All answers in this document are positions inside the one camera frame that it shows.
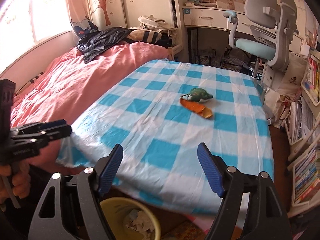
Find white tissue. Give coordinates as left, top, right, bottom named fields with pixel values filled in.
left=124, top=210, right=155, bottom=238

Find green wrapper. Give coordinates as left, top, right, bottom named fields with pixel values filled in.
left=181, top=87, right=214, bottom=103

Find grey blue desk chair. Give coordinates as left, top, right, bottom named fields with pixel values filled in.
left=222, top=0, right=298, bottom=78

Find pink curtain with whale print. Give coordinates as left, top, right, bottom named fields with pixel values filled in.
left=64, top=0, right=100, bottom=39

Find row of red spined books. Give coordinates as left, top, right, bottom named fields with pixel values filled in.
left=306, top=57, right=320, bottom=93

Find white wardrobe with tree decal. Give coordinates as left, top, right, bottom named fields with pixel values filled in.
left=86, top=0, right=175, bottom=30

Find beige cloth bag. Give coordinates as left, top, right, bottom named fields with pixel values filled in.
left=137, top=15, right=177, bottom=30

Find person's left hand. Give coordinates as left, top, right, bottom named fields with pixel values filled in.
left=0, top=160, right=32, bottom=205

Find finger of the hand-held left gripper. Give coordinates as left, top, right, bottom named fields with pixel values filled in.
left=7, top=125, right=73, bottom=164
left=11, top=120, right=68, bottom=137

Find white desk with drawers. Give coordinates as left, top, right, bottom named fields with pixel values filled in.
left=170, top=0, right=308, bottom=65

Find white bookshelf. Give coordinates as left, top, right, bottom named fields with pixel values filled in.
left=285, top=47, right=320, bottom=218

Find yellow plastic bin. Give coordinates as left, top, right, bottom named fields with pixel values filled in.
left=99, top=197, right=162, bottom=240

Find blue white checked tablecloth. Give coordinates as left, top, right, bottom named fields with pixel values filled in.
left=56, top=59, right=274, bottom=215

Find black plastic bag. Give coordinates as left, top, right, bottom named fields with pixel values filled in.
left=221, top=47, right=250, bottom=69

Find dark navy puffer jacket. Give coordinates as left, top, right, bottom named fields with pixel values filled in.
left=76, top=27, right=135, bottom=63

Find pink blanket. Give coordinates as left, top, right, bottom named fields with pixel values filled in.
left=10, top=41, right=175, bottom=140

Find orange snack wrapper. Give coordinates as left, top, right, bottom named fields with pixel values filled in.
left=180, top=97, right=214, bottom=119

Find beige tote bag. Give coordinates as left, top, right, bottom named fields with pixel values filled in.
left=265, top=52, right=308, bottom=128

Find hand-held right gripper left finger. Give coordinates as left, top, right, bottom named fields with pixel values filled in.
left=28, top=144, right=124, bottom=240

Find pink patterned floor mat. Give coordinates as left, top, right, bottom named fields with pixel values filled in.
left=162, top=212, right=220, bottom=240

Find bright window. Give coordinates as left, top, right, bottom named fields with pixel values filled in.
left=0, top=0, right=73, bottom=78

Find pile of white papers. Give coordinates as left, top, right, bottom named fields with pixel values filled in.
left=287, top=100, right=315, bottom=143

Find stack of colourful paperback books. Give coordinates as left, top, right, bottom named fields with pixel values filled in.
left=294, top=150, right=320, bottom=205

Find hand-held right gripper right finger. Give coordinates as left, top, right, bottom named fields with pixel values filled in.
left=197, top=142, right=293, bottom=240

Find beige navy striped pillow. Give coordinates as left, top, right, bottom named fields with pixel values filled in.
left=125, top=29, right=163, bottom=44

